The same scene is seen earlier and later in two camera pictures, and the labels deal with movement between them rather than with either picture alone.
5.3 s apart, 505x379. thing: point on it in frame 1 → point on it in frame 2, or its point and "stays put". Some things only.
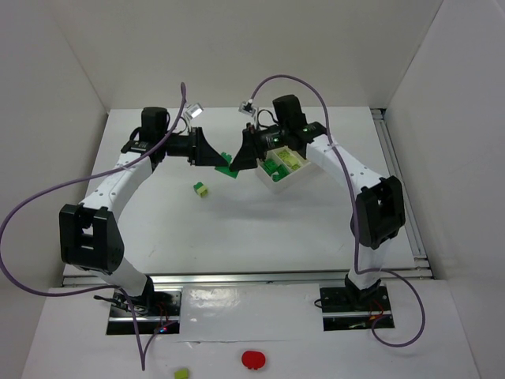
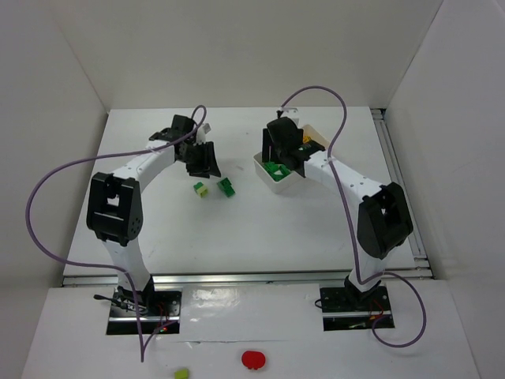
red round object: (253, 359) stays put
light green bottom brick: (203, 191) stays put
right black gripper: (251, 143) → (277, 149)
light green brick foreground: (181, 373) stays put
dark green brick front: (282, 172) stays put
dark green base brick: (226, 169) → (225, 186)
